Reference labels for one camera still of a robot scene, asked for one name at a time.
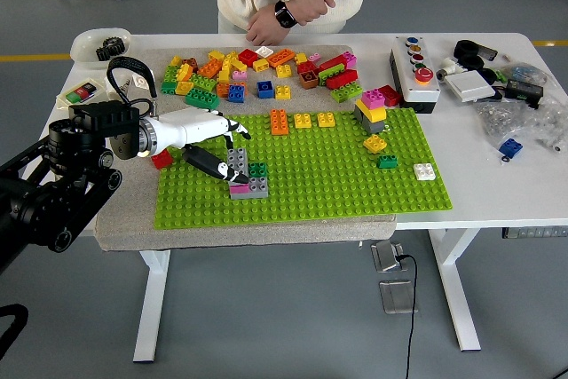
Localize person's left hand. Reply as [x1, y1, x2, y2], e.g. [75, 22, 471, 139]
[244, 10, 289, 46]

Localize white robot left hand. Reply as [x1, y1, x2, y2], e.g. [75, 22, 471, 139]
[154, 107, 252, 185]

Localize person's right hand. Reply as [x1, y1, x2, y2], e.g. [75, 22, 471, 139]
[290, 0, 337, 28]

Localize grey two-by-three brick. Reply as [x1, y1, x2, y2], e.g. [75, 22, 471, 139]
[225, 146, 249, 180]

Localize orange two-by-four brick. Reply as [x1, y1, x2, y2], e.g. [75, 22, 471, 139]
[265, 48, 296, 69]

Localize dark green two-by-four brick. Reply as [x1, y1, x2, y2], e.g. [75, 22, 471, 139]
[184, 87, 221, 110]

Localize light green two-by-four brick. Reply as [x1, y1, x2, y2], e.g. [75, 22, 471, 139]
[330, 83, 364, 104]
[317, 63, 347, 87]
[190, 73, 219, 92]

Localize yellow long brick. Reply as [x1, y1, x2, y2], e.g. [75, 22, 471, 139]
[219, 55, 235, 83]

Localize orange two-by-three brick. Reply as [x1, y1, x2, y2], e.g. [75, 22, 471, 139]
[197, 58, 223, 78]
[270, 108, 289, 136]

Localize red long brick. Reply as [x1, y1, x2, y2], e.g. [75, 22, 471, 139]
[318, 53, 350, 73]

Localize brown square brick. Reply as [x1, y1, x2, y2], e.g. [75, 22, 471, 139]
[297, 70, 320, 91]

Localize red two-by-four brick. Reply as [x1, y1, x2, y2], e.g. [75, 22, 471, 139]
[324, 68, 359, 91]

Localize grey long brick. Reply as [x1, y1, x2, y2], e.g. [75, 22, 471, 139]
[229, 177, 270, 201]

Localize pink square brick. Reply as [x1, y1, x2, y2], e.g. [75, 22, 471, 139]
[360, 88, 386, 109]

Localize yellow wide brick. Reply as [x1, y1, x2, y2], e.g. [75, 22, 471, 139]
[354, 99, 388, 123]

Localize grey square brick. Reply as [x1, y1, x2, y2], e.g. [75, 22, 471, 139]
[353, 106, 386, 134]

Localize green studded baseplate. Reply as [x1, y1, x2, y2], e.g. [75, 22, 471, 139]
[154, 107, 454, 229]

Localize white square brick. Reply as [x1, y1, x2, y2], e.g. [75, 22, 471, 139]
[413, 162, 438, 183]

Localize black wristwatch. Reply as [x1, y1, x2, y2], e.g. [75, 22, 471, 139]
[273, 0, 299, 29]

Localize black gear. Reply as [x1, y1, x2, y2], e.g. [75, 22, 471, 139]
[95, 36, 130, 62]

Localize white oval bowl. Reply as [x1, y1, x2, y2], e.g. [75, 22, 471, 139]
[69, 27, 133, 70]

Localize grey-brown mat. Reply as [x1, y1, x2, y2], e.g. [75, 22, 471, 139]
[95, 44, 398, 252]

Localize push-button control box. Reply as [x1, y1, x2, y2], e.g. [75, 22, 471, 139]
[389, 36, 442, 114]

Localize white pipe connector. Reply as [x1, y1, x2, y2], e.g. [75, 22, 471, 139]
[436, 57, 467, 83]

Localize white table leg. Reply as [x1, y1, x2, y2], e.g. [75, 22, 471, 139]
[428, 227, 483, 352]
[132, 249, 172, 363]

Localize clear bag blue parts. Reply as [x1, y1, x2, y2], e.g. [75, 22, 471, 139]
[501, 62, 548, 86]

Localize black power adapter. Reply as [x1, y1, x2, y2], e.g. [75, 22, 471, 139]
[505, 79, 545, 109]

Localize metal floor socket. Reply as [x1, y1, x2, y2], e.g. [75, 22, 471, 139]
[379, 280, 418, 315]
[371, 240, 406, 272]

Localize clear bag of screws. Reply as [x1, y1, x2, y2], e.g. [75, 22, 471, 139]
[474, 97, 568, 154]

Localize table height control panel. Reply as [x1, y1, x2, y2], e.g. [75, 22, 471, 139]
[501, 226, 568, 240]

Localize green red switch box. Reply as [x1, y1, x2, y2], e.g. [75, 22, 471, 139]
[56, 77, 110, 109]

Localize white wall switch panel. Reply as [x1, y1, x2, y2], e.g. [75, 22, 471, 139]
[443, 70, 497, 104]

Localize black power cord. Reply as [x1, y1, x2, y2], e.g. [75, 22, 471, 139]
[394, 254, 419, 379]

